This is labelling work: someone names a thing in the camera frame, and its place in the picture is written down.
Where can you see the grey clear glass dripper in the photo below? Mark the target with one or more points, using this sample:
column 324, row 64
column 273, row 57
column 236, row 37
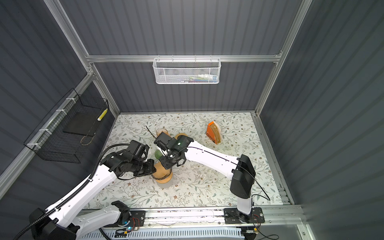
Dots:
column 164, row 179

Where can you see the black wire mesh basket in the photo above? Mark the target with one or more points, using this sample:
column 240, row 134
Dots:
column 67, row 134

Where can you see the yellow marker pen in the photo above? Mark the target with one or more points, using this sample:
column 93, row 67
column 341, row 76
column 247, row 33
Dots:
column 101, row 116

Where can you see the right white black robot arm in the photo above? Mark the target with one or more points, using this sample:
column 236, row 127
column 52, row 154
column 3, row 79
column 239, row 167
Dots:
column 238, row 169

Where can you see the items in white basket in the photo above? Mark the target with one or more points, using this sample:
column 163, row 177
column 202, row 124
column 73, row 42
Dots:
column 204, row 78

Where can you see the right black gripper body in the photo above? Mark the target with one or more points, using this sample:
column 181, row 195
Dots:
column 166, row 160

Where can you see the white perforated vent strip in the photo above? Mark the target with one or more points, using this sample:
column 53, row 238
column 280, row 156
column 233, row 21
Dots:
column 222, row 233

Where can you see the white wire mesh basket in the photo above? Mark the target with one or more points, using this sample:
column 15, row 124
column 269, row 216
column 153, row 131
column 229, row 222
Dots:
column 168, row 71

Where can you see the black flat pad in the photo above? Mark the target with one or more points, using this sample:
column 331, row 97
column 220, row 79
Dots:
column 83, row 124

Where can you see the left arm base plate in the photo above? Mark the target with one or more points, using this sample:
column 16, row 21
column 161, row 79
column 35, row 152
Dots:
column 132, row 219

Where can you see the orange coffee filter pack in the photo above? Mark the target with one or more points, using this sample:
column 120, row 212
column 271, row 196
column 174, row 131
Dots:
column 214, row 132

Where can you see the green glass dripper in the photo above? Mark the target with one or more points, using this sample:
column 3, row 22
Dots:
column 158, row 154

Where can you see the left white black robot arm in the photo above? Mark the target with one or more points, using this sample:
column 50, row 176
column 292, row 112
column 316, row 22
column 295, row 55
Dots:
column 60, row 221

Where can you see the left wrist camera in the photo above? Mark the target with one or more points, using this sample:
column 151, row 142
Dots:
column 137, row 151

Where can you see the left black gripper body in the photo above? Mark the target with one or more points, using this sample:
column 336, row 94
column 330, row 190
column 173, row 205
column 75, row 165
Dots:
column 142, row 168

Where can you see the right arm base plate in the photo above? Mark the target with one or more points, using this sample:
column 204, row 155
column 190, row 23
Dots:
column 233, row 216

